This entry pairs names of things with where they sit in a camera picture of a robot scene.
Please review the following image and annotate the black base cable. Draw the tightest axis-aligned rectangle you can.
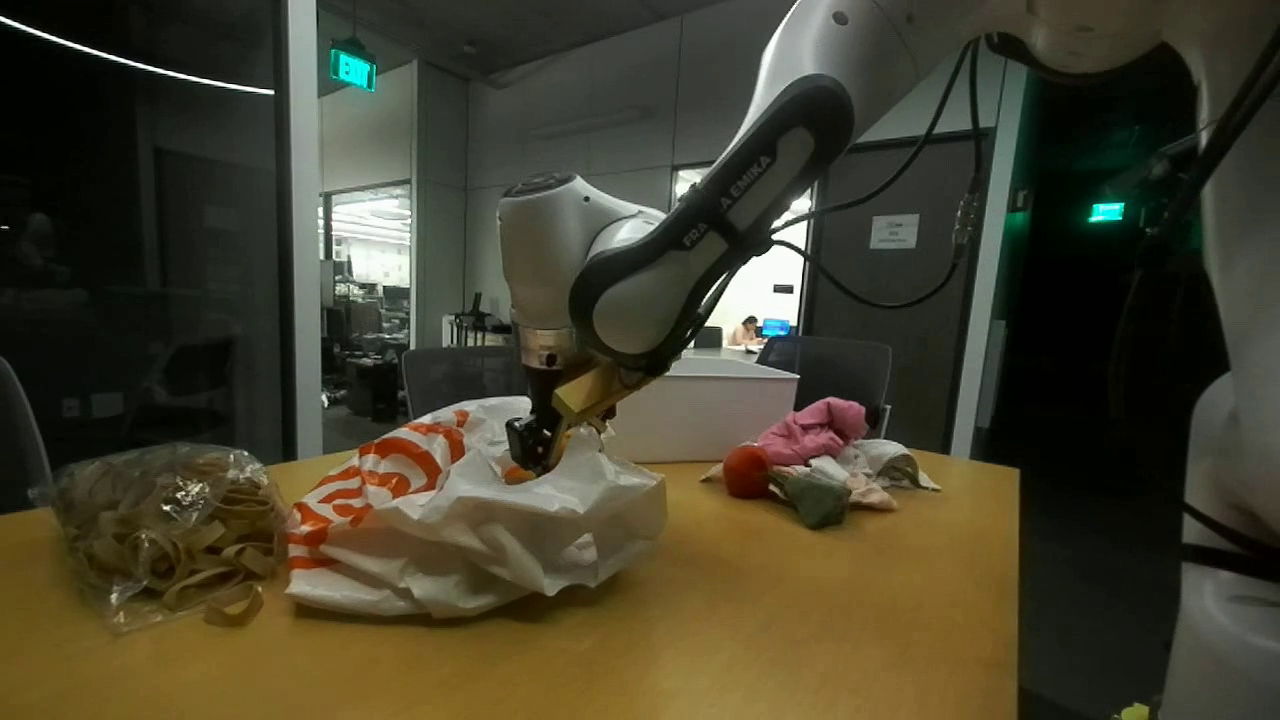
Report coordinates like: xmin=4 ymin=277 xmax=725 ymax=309
xmin=1175 ymin=491 xmax=1280 ymax=586

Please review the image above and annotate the pink cloth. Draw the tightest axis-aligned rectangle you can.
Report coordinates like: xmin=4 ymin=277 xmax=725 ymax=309
xmin=746 ymin=392 xmax=872 ymax=474

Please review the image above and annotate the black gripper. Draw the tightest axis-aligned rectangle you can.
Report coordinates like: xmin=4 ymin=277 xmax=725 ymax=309
xmin=506 ymin=356 xmax=591 ymax=478

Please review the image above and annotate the grey office chair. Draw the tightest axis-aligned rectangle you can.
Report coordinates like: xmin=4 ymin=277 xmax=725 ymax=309
xmin=797 ymin=332 xmax=895 ymax=439
xmin=397 ymin=343 xmax=531 ymax=426

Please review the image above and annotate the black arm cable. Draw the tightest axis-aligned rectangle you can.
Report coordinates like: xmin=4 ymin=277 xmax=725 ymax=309
xmin=767 ymin=38 xmax=993 ymax=319

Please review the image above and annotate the white cloth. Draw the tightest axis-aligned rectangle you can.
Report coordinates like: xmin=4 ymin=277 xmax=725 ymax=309
xmin=837 ymin=438 xmax=943 ymax=512

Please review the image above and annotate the white paper door sign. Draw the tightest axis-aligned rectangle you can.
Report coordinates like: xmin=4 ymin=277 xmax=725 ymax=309
xmin=868 ymin=212 xmax=923 ymax=257

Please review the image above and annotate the clear bag of snacks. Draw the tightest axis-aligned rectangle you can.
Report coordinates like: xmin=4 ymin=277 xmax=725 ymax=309
xmin=32 ymin=439 xmax=291 ymax=631

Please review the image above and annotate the green fabric pouch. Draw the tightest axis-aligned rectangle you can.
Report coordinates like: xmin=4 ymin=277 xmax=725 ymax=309
xmin=772 ymin=466 xmax=858 ymax=532

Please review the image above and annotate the red ball toy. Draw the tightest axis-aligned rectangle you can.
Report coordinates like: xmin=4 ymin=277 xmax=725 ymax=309
xmin=720 ymin=444 xmax=778 ymax=506

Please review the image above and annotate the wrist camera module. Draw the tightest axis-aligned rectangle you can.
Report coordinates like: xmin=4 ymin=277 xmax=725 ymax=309
xmin=553 ymin=368 xmax=627 ymax=426

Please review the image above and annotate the green exit sign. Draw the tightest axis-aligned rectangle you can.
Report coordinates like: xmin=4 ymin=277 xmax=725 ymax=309
xmin=330 ymin=42 xmax=380 ymax=98

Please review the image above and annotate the white plastic bin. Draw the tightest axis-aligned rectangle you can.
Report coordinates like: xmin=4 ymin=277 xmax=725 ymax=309
xmin=603 ymin=348 xmax=803 ymax=466

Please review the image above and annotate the white plastic bag orange print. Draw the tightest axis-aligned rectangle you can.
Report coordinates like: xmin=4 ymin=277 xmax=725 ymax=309
xmin=280 ymin=392 xmax=673 ymax=623

